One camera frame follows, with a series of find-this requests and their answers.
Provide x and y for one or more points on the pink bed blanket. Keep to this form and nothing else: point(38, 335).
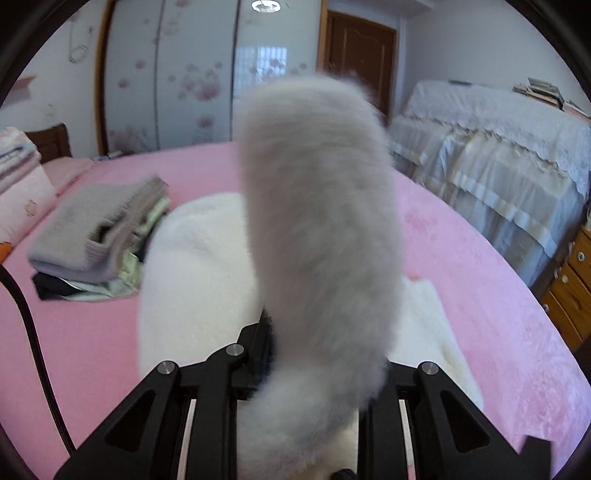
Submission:
point(485, 300)

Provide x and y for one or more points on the grey knitted sweater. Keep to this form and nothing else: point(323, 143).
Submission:
point(78, 226)

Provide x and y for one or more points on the wooden drawer cabinet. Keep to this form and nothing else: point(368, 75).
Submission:
point(572, 295)

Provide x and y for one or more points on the pile of books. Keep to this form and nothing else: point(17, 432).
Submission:
point(545, 90)

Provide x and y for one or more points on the brown wooden door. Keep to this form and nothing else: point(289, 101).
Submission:
point(360, 50)

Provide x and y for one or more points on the floral sliding-door wardrobe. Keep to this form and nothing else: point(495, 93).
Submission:
point(184, 69)

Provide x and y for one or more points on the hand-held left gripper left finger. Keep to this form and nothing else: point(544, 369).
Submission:
point(264, 350)

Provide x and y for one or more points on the pale green folded garment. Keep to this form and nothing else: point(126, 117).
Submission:
point(124, 277)

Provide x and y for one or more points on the small wall shelf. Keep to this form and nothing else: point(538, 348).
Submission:
point(24, 85)

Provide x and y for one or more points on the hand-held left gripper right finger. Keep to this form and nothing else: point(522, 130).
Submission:
point(383, 438)

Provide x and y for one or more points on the black folded garment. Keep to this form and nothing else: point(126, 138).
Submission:
point(51, 286)

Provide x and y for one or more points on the stack of folded quilts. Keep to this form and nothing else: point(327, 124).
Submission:
point(16, 152)

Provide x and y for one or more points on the wooden headboard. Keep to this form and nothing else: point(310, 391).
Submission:
point(55, 143)

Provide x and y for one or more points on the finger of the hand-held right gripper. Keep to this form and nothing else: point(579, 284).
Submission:
point(538, 459)

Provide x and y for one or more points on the white fuzzy sweater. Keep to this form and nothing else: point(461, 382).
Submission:
point(318, 230)

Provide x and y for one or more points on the pink floral pillow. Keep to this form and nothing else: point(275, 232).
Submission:
point(23, 207)

